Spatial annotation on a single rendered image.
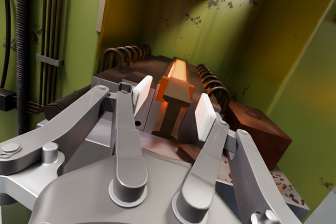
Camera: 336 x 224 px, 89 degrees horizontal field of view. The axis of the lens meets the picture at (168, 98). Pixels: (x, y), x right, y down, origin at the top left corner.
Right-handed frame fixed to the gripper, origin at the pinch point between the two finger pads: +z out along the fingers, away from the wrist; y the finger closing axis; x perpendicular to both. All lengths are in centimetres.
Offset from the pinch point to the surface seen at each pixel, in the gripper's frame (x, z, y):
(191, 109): -2.2, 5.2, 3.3
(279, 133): -1.8, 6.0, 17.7
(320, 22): 17.6, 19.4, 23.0
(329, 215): -100, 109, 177
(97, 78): -2.0, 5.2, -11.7
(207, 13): 18, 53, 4
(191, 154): -7.1, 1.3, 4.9
